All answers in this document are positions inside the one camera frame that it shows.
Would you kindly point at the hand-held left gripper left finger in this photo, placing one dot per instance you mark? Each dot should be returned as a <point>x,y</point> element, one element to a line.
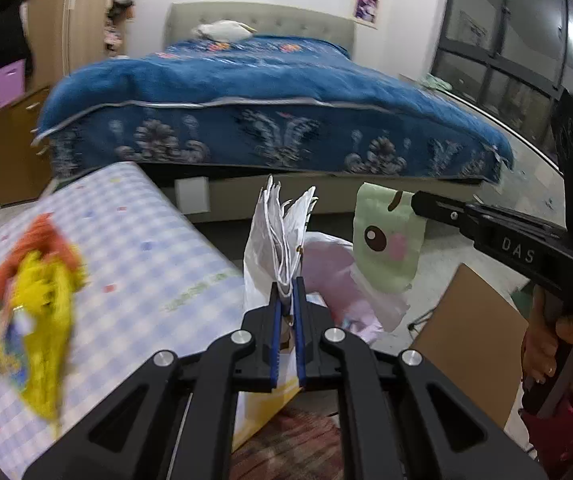
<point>276,345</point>

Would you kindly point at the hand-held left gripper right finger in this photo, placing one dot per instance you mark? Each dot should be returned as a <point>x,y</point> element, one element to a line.
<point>301,345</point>

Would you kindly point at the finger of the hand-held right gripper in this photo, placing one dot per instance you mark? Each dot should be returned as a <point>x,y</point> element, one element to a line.
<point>441,210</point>

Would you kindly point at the green cartoon packet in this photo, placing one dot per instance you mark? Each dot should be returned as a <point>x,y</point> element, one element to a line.
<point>386,260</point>

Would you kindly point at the pink plastic bag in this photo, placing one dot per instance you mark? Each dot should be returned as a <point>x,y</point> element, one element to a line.
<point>331,265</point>

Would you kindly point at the white paper bag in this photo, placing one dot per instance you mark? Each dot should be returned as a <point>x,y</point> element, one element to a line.
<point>271,230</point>

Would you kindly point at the yellow and orange plush toy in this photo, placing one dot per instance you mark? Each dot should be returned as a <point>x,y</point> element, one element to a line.
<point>46,360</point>

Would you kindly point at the person's right hand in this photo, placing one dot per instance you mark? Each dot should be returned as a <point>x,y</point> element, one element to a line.
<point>539,355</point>

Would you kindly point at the brown cardboard sheet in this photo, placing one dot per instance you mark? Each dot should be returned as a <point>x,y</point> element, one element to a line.
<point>466,335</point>

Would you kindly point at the person's plaid pants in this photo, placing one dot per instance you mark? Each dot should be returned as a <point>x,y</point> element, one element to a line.
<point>291,450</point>

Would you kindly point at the green cloth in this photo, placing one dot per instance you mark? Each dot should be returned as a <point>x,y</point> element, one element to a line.
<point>434,81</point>

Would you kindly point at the checkered tablecloth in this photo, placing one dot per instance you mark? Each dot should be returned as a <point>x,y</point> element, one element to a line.
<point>141,285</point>

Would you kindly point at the dark framed window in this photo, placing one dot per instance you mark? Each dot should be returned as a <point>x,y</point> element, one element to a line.
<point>491,60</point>

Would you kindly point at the blue floral blanket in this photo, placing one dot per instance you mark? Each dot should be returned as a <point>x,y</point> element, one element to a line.
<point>266,85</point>

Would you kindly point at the bed with blue quilt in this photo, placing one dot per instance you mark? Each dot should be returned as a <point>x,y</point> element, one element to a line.
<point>266,17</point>

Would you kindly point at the white pillow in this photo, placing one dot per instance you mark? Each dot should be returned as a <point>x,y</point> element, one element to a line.
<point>224,31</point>

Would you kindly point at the wooden drawer cabinet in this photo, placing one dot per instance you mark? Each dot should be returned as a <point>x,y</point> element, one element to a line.
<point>11,145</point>

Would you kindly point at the hanging clothes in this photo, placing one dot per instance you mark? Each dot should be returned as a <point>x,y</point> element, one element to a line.
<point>116,20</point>

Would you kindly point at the wooden wardrobe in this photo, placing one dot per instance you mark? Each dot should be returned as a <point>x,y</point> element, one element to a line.
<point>81,10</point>

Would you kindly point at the black jacket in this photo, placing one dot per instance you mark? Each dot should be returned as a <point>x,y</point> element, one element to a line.
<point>9,30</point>

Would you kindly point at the small wall picture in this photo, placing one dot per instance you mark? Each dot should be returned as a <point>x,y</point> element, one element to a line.
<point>366,7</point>

